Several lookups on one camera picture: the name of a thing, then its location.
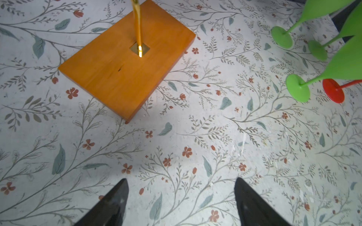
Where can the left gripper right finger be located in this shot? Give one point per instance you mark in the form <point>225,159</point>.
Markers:
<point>253,210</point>

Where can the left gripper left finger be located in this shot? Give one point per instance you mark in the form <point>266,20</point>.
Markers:
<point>110,210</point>

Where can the red wine glass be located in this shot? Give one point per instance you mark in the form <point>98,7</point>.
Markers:
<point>335,91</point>

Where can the gold wire wine glass rack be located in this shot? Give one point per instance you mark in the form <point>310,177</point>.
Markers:
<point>111,69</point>

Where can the green wine glass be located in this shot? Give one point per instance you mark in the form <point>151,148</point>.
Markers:
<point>352,26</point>
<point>345,65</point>
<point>312,9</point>

